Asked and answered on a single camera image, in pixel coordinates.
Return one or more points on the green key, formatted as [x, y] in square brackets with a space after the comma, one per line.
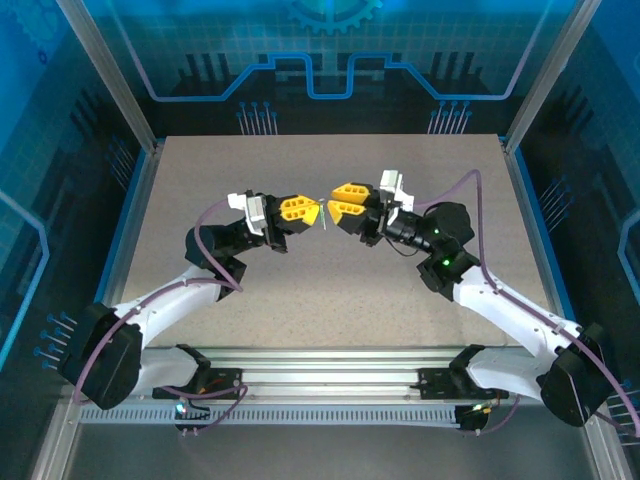
[323, 216]

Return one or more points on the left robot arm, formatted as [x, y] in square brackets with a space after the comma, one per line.
[165, 300]

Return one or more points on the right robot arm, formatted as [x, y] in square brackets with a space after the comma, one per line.
[515, 310]

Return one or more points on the grey metal front panel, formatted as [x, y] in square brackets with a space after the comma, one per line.
[320, 455]

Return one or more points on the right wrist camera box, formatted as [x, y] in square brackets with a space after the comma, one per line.
[392, 182]

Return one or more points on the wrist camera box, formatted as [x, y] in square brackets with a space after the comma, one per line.
[255, 215]
[392, 182]

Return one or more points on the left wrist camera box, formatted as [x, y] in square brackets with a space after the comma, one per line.
[255, 215]

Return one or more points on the aluminium table side rail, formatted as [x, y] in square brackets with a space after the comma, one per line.
[132, 225]
[532, 225]

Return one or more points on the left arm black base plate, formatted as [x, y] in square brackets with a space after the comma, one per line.
[225, 380]

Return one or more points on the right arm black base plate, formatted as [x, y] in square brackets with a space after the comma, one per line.
[435, 382]

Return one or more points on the aluminium mounting rail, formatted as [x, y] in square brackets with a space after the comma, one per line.
[325, 372]

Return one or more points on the aluminium frame post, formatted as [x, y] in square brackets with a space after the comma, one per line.
[107, 75]
[552, 75]

